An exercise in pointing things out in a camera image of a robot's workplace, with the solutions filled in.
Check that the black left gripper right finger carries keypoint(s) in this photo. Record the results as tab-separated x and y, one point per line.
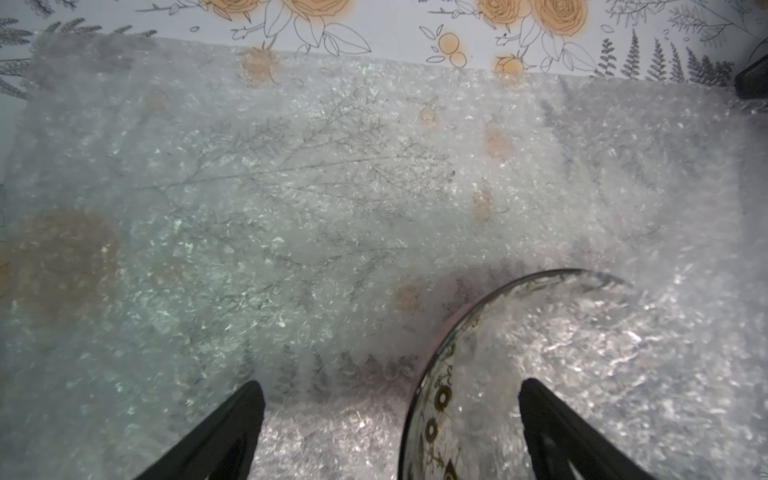
562	445

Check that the clear bubble wrap sheet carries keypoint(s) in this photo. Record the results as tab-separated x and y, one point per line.
182	218

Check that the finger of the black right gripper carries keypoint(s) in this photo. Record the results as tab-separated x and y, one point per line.
752	82

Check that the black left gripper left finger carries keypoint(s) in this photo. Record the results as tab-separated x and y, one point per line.
222	446

